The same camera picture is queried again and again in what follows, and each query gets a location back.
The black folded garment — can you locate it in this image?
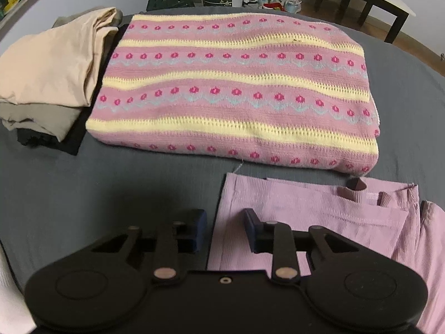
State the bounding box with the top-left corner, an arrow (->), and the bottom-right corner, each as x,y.
17,126 -> 86,156

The dark grey bed sheet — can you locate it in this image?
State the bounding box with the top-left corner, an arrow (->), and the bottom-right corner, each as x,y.
1,30 -> 444,288

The pile of sneakers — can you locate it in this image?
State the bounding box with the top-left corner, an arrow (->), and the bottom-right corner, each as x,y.
243,0 -> 302,14

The mauve pink ribbed garment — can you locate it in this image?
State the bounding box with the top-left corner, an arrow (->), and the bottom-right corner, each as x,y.
207,173 -> 444,333

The olive folded garment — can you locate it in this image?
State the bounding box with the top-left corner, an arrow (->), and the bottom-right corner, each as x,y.
1,103 -> 83,142

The beige folded garment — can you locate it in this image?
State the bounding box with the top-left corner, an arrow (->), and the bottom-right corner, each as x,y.
1,7 -> 119,108

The pink yellow striped knit sweater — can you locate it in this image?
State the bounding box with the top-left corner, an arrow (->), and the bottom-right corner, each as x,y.
86,13 -> 379,176

